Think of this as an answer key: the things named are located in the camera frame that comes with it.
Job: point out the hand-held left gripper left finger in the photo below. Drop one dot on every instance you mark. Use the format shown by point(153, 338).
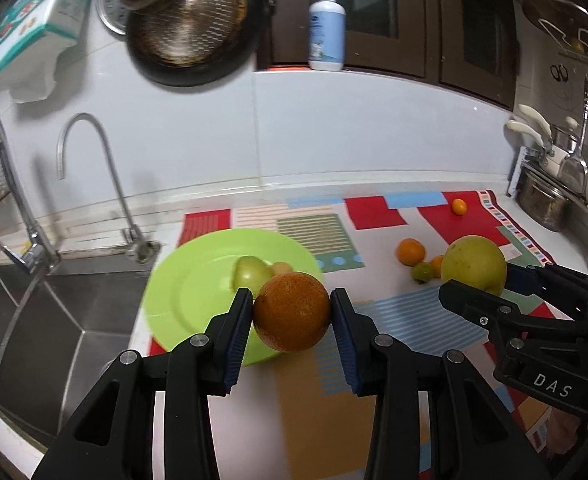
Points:
point(239, 340)

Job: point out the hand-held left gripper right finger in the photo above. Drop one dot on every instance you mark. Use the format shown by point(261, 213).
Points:
point(344, 340)

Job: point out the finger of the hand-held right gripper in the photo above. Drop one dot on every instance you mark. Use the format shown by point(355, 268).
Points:
point(521, 279)
point(468, 304)

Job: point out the yellow-green apple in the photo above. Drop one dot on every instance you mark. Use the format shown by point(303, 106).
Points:
point(473, 262)

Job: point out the small orange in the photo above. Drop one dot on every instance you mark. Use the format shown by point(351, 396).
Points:
point(437, 265)

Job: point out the small green tomato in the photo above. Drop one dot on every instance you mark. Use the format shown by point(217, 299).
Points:
point(422, 272)

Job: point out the large dark orange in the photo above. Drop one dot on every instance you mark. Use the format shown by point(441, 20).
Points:
point(291, 312)

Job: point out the lime green plate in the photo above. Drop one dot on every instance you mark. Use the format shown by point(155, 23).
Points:
point(194, 290)

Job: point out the medium orange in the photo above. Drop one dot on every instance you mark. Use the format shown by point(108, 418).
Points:
point(411, 251)

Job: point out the tiny orange with stem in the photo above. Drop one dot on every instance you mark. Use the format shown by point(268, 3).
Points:
point(458, 206)

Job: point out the person's right hand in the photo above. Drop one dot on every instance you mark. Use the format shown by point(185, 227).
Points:
point(566, 430)

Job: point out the green apple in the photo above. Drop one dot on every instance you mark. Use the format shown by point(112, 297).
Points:
point(249, 272)

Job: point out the colourful patchwork mat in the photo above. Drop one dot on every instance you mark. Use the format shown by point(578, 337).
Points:
point(324, 410)

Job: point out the stainless steel pot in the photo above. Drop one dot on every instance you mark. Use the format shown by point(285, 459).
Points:
point(543, 200)

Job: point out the small yellow-green round fruit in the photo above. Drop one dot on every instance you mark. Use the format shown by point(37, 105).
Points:
point(280, 267)

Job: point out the metal ladle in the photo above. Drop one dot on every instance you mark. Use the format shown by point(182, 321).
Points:
point(573, 165)

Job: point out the stainless steel sink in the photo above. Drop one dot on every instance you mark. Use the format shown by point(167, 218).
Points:
point(74, 320)

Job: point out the thin gooseneck faucet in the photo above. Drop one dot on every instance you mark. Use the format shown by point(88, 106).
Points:
point(116, 180)

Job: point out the large chrome faucet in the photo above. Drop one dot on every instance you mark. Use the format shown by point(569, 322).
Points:
point(29, 220)

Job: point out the blue and white pump bottle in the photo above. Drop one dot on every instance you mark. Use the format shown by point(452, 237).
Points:
point(326, 30)

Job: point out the black frying pan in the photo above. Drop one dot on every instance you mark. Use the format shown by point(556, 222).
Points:
point(194, 30)

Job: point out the teal and white tissue pack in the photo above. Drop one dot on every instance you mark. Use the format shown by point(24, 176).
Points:
point(29, 10)

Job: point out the black wall hooks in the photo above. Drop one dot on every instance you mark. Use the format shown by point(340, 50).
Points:
point(557, 72)

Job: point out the dark brown window frame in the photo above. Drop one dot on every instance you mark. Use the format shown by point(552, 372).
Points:
point(423, 35)

